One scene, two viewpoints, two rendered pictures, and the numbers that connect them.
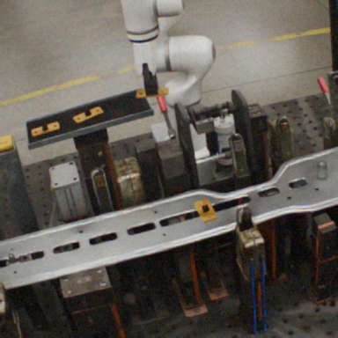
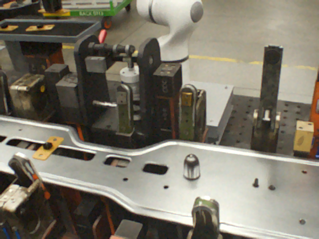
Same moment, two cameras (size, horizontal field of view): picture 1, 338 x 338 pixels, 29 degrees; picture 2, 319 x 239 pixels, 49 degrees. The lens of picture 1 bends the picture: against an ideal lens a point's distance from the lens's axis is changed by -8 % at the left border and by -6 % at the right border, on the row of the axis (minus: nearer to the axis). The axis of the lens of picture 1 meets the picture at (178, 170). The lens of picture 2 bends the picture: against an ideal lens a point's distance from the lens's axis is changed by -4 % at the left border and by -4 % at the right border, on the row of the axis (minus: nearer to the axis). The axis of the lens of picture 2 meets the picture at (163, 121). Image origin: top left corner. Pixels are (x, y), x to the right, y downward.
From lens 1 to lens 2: 132 cm
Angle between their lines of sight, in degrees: 26
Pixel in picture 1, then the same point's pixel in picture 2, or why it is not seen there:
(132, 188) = (20, 101)
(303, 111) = not seen: hidden behind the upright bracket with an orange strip
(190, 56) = (167, 8)
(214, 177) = (110, 125)
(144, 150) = (50, 71)
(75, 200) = not seen: outside the picture
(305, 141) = (289, 143)
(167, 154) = (65, 82)
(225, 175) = not seen: hidden behind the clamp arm
